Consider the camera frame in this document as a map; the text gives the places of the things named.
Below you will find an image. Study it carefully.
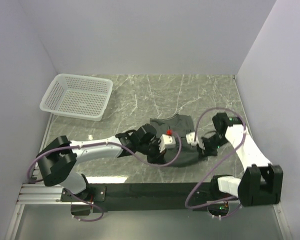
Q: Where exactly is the black base beam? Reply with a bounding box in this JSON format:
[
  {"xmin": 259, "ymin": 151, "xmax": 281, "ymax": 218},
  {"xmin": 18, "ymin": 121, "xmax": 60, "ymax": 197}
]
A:
[{"xmin": 60, "ymin": 182, "xmax": 231, "ymax": 212}]

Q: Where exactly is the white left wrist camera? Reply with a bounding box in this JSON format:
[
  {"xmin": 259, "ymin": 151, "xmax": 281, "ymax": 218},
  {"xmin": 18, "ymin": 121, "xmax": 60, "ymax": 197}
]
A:
[{"xmin": 159, "ymin": 129, "xmax": 177, "ymax": 153}]

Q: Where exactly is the white plastic basket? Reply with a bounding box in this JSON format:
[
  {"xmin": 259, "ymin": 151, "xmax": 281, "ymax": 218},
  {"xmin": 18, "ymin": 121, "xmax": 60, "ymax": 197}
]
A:
[{"xmin": 39, "ymin": 73, "xmax": 113, "ymax": 122}]

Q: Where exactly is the dark grey t shirt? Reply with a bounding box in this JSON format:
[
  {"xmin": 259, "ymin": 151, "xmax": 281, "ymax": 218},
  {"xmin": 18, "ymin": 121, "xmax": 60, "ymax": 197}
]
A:
[{"xmin": 149, "ymin": 113, "xmax": 202, "ymax": 168}]

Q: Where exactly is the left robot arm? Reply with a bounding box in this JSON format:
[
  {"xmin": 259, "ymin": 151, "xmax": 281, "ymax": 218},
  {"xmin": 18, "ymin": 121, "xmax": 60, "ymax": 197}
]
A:
[{"xmin": 37, "ymin": 124, "xmax": 166, "ymax": 201}]

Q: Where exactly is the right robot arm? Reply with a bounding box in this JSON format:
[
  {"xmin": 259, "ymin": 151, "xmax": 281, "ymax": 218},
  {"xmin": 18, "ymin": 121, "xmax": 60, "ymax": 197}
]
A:
[{"xmin": 201, "ymin": 112, "xmax": 284, "ymax": 207}]

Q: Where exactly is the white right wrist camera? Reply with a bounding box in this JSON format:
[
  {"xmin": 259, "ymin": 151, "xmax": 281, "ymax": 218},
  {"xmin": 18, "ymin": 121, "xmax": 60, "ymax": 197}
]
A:
[{"xmin": 186, "ymin": 131, "xmax": 203, "ymax": 149}]

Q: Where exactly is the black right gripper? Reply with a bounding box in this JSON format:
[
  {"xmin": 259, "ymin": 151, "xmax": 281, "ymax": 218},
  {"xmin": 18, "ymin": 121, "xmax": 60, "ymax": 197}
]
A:
[{"xmin": 196, "ymin": 132, "xmax": 230, "ymax": 158}]

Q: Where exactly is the aluminium rail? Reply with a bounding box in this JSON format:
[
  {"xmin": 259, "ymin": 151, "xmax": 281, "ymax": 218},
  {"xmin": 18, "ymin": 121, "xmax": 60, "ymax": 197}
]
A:
[{"xmin": 17, "ymin": 182, "xmax": 66, "ymax": 205}]

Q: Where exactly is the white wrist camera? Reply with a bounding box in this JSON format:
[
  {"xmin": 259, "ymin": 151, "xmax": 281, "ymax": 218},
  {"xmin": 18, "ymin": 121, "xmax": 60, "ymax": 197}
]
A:
[
  {"xmin": 186, "ymin": 131, "xmax": 203, "ymax": 149},
  {"xmin": 159, "ymin": 129, "xmax": 177, "ymax": 153}
]

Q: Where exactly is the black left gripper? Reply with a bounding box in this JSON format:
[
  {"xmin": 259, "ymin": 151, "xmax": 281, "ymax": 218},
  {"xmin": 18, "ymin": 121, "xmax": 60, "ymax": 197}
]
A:
[{"xmin": 138, "ymin": 137, "xmax": 168, "ymax": 164}]

